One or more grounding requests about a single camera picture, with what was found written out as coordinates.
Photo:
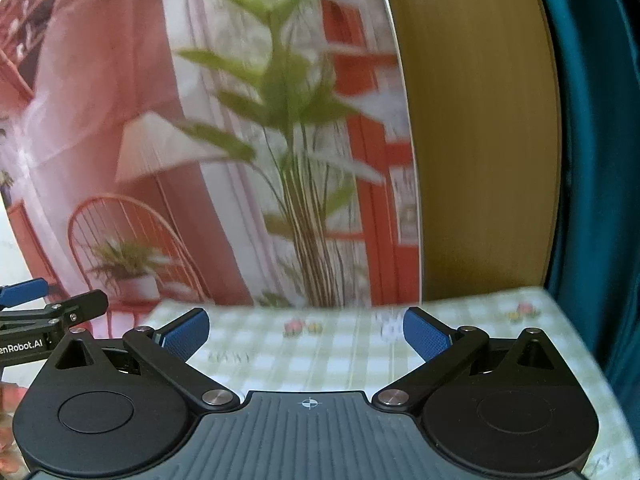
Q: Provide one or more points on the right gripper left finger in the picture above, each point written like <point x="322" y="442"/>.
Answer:
<point x="165" y="353"/>

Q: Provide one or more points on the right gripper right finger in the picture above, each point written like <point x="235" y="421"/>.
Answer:
<point x="445" y="352"/>

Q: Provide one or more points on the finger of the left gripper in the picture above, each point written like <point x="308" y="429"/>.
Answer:
<point x="75" y="310"/>
<point x="21" y="293"/>

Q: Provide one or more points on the green checkered bunny tablecloth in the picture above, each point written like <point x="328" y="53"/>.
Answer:
<point x="364" y="349"/>

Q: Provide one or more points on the printed room scene backdrop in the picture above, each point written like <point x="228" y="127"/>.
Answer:
<point x="229" y="152"/>

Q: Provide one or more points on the yellow wooden board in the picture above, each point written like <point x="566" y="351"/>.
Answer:
<point x="484" y="107"/>

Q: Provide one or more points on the teal curtain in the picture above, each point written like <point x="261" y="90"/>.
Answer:
<point x="594" y="272"/>

